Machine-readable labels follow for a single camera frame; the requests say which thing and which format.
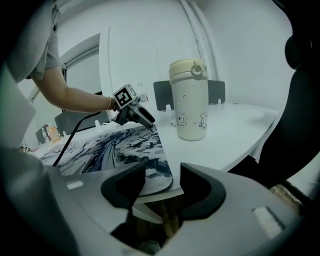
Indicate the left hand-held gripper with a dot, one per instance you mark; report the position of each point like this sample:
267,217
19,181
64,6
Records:
123,97

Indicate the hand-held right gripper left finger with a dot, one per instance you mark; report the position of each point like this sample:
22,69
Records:
95,200

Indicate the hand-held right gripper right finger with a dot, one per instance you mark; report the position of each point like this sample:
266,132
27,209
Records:
237,212

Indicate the anime print desk mat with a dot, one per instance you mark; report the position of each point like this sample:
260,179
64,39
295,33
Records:
112,150

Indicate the person's left forearm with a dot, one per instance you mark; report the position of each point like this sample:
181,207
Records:
75,97

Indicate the cream thermos cup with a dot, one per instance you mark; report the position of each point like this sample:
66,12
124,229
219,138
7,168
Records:
190,105

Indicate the large orange drink bottle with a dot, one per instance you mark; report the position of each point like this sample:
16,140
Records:
54,135

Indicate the red label water bottle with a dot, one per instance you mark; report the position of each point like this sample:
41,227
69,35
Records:
45,136

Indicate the black office chair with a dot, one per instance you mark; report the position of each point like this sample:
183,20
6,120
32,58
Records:
300,112

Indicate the person's grey shirt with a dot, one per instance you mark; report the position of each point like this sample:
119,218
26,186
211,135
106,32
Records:
32,37

